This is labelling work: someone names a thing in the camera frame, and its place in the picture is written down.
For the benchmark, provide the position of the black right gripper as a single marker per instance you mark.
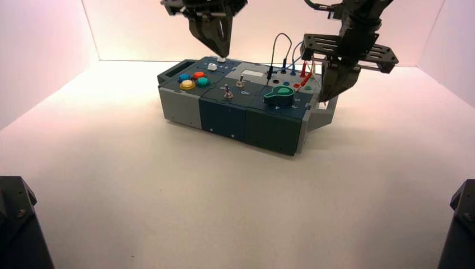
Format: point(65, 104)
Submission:
point(356, 44)

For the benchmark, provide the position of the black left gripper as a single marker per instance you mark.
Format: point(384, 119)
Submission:
point(207, 5)

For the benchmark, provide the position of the teal and grey control box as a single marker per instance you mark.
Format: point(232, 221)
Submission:
point(222, 118)

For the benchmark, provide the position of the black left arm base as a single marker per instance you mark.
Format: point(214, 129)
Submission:
point(18, 230)

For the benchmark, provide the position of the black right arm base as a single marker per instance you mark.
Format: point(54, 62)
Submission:
point(460, 230)

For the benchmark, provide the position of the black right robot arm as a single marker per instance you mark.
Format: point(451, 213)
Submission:
point(363, 7)

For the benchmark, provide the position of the white slider cap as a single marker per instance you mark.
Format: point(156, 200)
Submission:
point(221, 59)

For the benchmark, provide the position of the white round knob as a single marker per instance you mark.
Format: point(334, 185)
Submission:
point(212, 67)

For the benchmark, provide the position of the red round push button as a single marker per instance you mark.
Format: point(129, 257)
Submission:
point(199, 75)

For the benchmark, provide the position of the teal round push button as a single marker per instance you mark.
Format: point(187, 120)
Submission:
point(203, 82)

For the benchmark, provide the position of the blue round push button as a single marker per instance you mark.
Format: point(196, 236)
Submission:
point(184, 78)

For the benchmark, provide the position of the green rotary dial knob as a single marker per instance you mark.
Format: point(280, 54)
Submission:
point(282, 96)

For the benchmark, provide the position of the yellow round push button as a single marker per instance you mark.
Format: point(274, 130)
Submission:
point(187, 85)

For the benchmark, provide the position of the metal toggle switch on grey panel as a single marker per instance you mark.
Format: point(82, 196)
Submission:
point(240, 80)

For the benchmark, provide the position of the metal toggle switch with on label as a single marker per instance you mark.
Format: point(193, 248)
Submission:
point(228, 93)

